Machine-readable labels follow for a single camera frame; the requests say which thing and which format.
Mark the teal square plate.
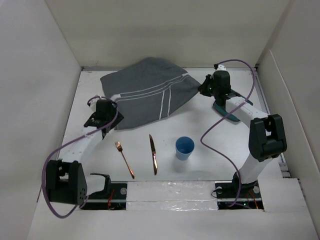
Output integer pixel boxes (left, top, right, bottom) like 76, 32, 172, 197
212, 100, 240, 123

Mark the grey striped placemat cloth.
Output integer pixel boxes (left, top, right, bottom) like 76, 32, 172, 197
100, 57, 201, 130

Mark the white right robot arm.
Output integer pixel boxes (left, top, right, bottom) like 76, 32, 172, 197
198, 70, 287, 197

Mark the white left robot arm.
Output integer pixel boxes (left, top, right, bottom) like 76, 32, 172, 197
45, 99, 124, 206

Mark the copper fork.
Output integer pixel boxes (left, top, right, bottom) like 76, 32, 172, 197
115, 141, 135, 180

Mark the blue plastic cup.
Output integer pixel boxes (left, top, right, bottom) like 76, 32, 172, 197
175, 136, 195, 161

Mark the copper knife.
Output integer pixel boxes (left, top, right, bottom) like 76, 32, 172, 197
149, 134, 158, 176

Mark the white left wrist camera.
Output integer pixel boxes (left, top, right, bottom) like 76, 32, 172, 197
87, 97, 100, 112

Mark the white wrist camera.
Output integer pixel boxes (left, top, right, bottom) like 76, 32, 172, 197
87, 97, 100, 112
213, 63, 227, 71

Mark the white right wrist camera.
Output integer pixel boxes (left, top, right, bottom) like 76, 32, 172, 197
213, 63, 227, 71

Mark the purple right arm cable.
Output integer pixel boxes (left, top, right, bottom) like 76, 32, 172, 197
199, 58, 258, 208

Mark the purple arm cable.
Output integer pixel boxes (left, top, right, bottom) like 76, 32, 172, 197
199, 58, 258, 208
41, 94, 120, 219

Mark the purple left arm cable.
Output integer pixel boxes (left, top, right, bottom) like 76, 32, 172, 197
41, 94, 120, 219

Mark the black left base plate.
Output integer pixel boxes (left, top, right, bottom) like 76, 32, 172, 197
80, 181, 128, 211

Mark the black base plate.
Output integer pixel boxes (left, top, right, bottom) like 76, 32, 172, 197
80, 181, 128, 211
211, 181, 264, 210

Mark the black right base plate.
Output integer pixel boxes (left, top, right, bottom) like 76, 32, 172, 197
211, 181, 264, 210

